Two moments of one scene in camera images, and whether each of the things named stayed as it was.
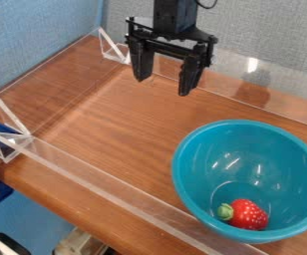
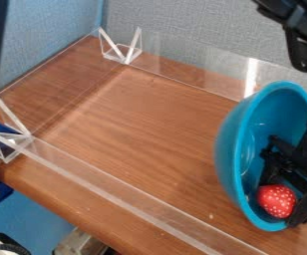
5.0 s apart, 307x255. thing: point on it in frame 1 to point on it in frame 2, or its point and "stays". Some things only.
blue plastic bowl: x=254 y=160 to x=272 y=109
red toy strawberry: x=243 y=214 to x=277 y=200
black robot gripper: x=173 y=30 to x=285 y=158
